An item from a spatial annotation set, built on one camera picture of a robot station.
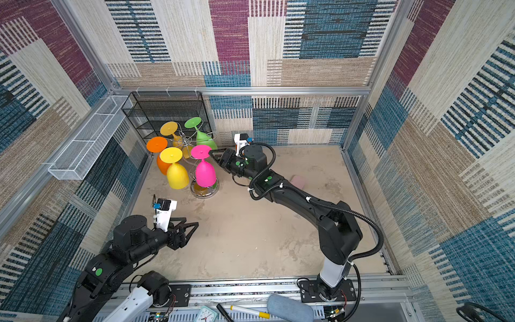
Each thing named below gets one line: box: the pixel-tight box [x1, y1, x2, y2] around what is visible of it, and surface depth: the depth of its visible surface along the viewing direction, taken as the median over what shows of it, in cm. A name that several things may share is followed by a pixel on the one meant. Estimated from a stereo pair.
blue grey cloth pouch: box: [266, 293, 314, 322], surface depth 70 cm
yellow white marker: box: [230, 305, 271, 319], surface depth 71 cm
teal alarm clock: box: [193, 305, 218, 322], surface depth 70 cm
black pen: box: [215, 303, 235, 322], surface depth 71 cm
